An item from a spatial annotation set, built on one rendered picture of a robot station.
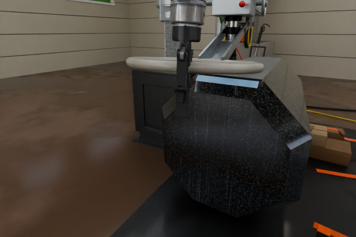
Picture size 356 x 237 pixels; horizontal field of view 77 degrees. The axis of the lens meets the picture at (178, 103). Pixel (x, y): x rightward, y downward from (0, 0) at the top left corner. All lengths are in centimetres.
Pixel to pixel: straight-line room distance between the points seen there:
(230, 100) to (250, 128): 16
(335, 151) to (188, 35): 189
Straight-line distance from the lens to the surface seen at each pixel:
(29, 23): 696
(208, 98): 116
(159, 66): 63
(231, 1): 137
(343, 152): 229
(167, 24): 209
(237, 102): 111
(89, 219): 159
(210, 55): 117
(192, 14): 58
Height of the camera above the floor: 107
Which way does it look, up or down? 18 degrees down
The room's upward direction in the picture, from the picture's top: straight up
